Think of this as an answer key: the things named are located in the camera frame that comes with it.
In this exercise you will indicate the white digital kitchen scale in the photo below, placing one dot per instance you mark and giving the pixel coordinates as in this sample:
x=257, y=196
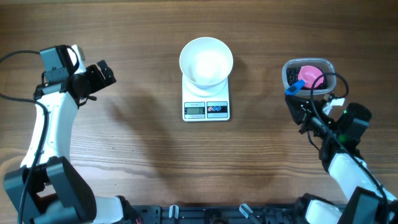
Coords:
x=208, y=104

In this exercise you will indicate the pink scoop blue handle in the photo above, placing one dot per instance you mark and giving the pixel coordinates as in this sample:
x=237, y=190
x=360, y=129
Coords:
x=306, y=79

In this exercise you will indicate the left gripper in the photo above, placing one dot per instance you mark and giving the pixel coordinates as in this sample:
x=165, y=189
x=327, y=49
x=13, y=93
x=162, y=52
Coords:
x=93, y=73

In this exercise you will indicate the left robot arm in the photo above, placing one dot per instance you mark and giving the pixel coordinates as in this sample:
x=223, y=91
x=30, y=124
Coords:
x=47, y=188

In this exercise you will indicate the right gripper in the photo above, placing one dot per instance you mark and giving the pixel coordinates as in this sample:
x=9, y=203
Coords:
x=301, y=113

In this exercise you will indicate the black beans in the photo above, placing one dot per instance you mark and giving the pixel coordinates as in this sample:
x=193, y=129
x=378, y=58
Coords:
x=292, y=77

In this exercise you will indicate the white bowl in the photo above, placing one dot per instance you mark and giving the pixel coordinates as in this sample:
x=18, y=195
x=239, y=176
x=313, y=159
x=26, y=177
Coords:
x=206, y=61

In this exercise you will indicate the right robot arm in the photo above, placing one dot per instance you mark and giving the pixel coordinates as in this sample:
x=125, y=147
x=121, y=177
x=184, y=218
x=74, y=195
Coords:
x=368, y=200

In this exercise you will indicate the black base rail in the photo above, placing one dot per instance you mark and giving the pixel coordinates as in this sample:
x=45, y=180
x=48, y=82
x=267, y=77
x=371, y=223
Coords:
x=269, y=214

